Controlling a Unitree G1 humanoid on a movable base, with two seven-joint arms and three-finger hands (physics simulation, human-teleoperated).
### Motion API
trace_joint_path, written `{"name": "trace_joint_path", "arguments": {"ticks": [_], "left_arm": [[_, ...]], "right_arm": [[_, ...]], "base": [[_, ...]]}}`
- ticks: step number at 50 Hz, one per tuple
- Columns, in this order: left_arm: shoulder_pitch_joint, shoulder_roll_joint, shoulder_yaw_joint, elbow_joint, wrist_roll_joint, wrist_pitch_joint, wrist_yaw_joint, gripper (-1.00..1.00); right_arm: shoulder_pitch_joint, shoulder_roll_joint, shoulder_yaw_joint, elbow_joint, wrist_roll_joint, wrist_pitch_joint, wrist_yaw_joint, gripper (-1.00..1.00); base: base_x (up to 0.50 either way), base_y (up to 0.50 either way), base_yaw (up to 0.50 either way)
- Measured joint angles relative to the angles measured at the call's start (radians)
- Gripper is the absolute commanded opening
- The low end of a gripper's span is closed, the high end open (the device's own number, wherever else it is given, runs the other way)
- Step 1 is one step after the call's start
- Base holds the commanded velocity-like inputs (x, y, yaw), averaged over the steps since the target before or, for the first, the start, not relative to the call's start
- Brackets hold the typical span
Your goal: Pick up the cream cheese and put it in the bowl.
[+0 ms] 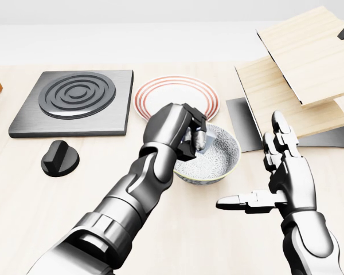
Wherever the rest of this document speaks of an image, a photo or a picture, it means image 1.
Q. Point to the silver robot left hand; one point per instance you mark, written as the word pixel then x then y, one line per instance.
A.
pixel 167 126

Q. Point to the silver robot right hand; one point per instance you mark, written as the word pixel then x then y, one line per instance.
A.
pixel 295 183

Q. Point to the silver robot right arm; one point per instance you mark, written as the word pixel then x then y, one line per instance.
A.
pixel 309 243

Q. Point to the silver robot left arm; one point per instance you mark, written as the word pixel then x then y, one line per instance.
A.
pixel 123 206

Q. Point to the patterned white bowl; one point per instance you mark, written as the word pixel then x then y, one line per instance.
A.
pixel 218 163

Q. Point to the white plate with red rings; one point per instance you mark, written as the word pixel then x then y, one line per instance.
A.
pixel 160 91

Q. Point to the dark grey flat panel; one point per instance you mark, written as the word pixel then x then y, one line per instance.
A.
pixel 240 126

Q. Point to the flat dark stove plate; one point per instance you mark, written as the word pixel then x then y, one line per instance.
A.
pixel 74 103

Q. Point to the round black stove knob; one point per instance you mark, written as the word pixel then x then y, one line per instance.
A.
pixel 60 159

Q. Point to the pale wooden slat rack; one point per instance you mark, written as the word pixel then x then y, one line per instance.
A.
pixel 304 66

